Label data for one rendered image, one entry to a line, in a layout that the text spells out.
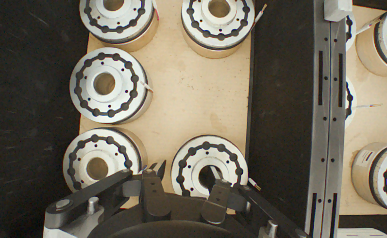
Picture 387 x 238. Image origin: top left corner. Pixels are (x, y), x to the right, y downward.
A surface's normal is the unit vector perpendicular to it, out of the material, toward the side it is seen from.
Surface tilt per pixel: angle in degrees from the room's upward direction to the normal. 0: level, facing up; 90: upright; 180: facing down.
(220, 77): 0
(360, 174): 90
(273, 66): 90
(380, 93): 0
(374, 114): 0
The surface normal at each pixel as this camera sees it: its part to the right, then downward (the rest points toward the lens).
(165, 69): 0.02, -0.02
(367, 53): -0.94, 0.35
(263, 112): -1.00, -0.07
